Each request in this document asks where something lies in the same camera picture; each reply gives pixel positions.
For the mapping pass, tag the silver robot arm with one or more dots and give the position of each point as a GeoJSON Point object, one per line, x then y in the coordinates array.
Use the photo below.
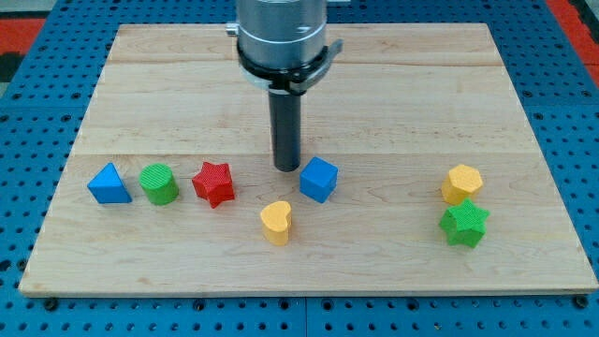
{"type": "Point", "coordinates": [280, 37]}

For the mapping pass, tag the blue cube block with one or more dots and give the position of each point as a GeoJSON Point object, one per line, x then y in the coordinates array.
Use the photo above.
{"type": "Point", "coordinates": [318, 179]}

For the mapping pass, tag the yellow heart block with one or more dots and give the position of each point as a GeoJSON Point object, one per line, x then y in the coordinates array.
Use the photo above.
{"type": "Point", "coordinates": [276, 221]}

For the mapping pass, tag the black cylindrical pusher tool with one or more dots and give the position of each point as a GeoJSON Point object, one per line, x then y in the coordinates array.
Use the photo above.
{"type": "Point", "coordinates": [285, 130]}

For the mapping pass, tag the red star block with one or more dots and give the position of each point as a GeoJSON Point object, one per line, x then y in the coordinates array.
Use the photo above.
{"type": "Point", "coordinates": [214, 183]}

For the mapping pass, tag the wooden board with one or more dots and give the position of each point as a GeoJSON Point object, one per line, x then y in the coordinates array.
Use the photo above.
{"type": "Point", "coordinates": [401, 106]}

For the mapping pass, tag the green cylinder block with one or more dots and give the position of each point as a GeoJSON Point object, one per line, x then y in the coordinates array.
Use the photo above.
{"type": "Point", "coordinates": [158, 184]}

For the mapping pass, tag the yellow hexagon block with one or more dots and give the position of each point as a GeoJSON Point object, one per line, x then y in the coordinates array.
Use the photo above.
{"type": "Point", "coordinates": [461, 182]}

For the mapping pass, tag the green star block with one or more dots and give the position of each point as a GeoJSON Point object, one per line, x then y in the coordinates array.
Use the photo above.
{"type": "Point", "coordinates": [464, 224]}

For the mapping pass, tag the blue triangle block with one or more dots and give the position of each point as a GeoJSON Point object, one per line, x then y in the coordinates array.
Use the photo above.
{"type": "Point", "coordinates": [108, 187]}

